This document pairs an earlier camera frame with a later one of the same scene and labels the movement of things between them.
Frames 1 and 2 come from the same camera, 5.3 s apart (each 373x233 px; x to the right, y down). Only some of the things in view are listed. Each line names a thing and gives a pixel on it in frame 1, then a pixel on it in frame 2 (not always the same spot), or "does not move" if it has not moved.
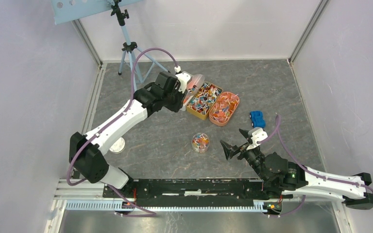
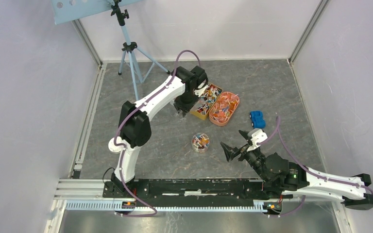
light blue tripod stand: x=142 y=62 does not move
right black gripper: x=229 y=151 does not move
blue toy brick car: x=257 y=118 does not move
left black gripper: x=177 y=107 -> x=185 y=108
